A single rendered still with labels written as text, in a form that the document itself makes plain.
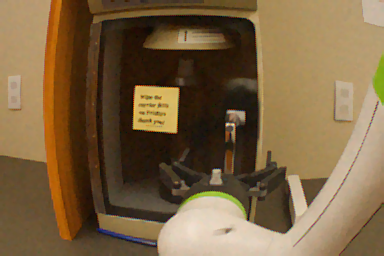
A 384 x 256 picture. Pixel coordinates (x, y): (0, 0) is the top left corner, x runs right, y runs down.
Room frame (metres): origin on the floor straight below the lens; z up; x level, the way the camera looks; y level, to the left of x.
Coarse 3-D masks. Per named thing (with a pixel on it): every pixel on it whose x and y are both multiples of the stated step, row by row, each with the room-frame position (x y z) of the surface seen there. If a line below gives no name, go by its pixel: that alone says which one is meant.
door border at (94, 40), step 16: (96, 32) 1.00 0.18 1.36; (96, 48) 1.00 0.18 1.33; (96, 64) 1.00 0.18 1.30; (96, 80) 1.00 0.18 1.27; (96, 96) 1.00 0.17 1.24; (96, 128) 0.99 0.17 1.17; (96, 144) 1.00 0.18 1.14; (96, 160) 1.00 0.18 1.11; (96, 176) 1.00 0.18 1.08; (96, 192) 1.00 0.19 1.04
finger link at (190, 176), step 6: (174, 162) 0.87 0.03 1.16; (180, 168) 0.84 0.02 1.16; (186, 168) 0.84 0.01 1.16; (180, 174) 0.84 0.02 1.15; (186, 174) 0.83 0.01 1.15; (192, 174) 0.82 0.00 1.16; (198, 174) 0.80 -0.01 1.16; (204, 174) 0.80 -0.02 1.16; (186, 180) 0.83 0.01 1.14; (192, 180) 0.81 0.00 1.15; (198, 180) 0.81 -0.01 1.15
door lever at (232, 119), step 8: (224, 120) 0.96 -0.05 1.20; (232, 120) 0.94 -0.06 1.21; (232, 128) 0.91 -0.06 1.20; (232, 136) 0.91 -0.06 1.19; (232, 144) 0.91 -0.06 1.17; (224, 152) 0.92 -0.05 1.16; (232, 152) 0.91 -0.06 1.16; (224, 160) 0.92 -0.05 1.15; (232, 160) 0.91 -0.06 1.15; (224, 168) 0.92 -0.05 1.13; (232, 168) 0.91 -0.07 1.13
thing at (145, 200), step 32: (128, 32) 0.99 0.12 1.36; (160, 32) 0.98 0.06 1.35; (192, 32) 0.97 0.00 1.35; (224, 32) 0.96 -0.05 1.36; (128, 64) 0.99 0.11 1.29; (160, 64) 0.98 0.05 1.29; (192, 64) 0.97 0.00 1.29; (224, 64) 0.96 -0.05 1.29; (256, 64) 0.96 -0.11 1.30; (128, 96) 0.99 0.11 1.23; (192, 96) 0.97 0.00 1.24; (224, 96) 0.96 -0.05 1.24; (256, 96) 0.96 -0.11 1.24; (128, 128) 0.99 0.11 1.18; (192, 128) 0.97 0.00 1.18; (224, 128) 0.96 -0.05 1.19; (256, 128) 0.96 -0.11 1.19; (128, 160) 0.99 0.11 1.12; (160, 160) 0.98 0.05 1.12; (192, 160) 0.97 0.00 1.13; (256, 160) 0.96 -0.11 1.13; (128, 192) 0.99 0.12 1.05; (160, 192) 0.98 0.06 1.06
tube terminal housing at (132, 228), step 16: (96, 16) 1.01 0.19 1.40; (112, 16) 1.00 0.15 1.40; (128, 16) 1.00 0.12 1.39; (240, 16) 0.97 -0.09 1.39; (256, 16) 0.97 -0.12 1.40; (256, 32) 0.97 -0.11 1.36; (112, 224) 1.01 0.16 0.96; (128, 224) 1.00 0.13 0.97; (144, 224) 1.00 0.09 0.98; (160, 224) 0.99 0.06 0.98
